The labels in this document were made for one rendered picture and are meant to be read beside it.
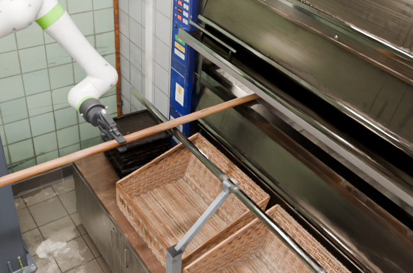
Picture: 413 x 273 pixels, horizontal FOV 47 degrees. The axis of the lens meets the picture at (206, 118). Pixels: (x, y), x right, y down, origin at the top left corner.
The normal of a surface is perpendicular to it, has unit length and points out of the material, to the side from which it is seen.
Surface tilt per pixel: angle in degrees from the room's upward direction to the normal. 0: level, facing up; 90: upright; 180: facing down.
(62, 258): 0
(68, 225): 0
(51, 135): 90
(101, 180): 0
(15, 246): 90
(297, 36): 70
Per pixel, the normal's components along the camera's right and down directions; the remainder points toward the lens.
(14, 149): 0.58, 0.50
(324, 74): -0.74, -0.02
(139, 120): 0.07, -0.82
